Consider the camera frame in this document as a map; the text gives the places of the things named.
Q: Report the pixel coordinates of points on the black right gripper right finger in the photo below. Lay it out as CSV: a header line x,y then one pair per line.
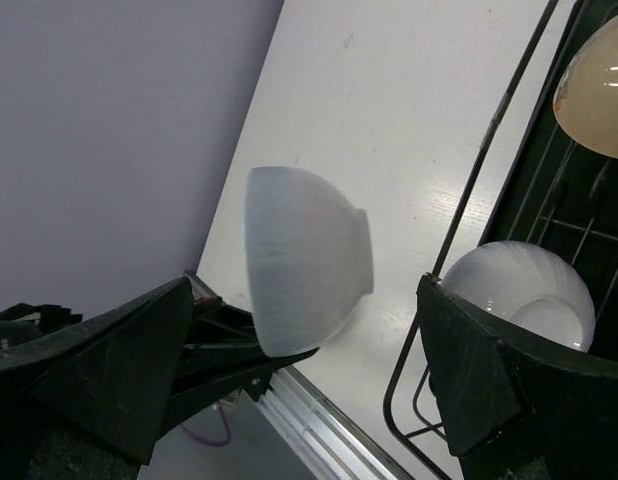
x,y
515,405

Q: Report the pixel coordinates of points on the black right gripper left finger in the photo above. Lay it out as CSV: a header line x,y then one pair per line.
x,y
88,401

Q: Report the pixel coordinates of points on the white bowl with grey rim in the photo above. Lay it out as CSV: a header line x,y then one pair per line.
x,y
309,259

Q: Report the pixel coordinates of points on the beige speckled bowl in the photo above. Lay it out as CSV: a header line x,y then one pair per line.
x,y
585,103

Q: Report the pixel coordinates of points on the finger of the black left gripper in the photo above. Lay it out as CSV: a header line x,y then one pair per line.
x,y
208,374
213,320

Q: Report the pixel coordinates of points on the wire dish rack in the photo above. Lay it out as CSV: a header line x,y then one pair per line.
x,y
409,407

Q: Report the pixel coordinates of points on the white ribbed bowl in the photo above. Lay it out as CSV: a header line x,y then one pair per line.
x,y
527,286

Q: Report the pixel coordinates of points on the black drip tray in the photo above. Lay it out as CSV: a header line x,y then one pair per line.
x,y
563,197

